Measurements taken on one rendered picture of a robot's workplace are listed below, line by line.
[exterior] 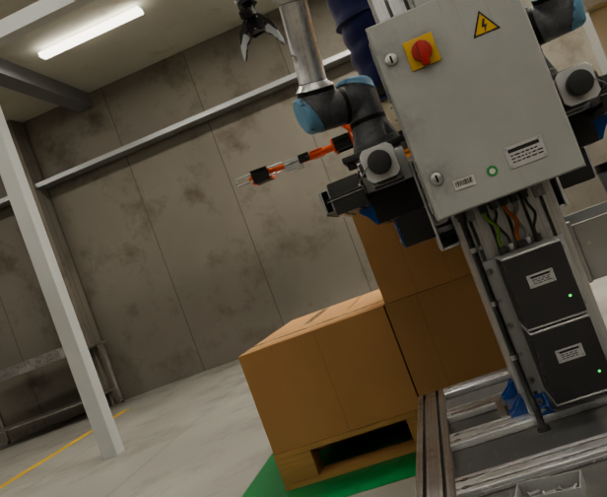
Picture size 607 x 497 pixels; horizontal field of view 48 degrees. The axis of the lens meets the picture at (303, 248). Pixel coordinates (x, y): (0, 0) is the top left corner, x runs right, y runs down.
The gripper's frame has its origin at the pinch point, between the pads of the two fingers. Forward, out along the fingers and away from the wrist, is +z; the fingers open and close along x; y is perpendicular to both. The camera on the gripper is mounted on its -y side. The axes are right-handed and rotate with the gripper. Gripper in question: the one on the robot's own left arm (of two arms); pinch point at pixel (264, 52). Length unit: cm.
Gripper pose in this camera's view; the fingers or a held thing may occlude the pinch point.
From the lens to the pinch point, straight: 249.5
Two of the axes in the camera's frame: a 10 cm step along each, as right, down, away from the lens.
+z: 3.5, 9.4, -0.3
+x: -9.2, 3.5, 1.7
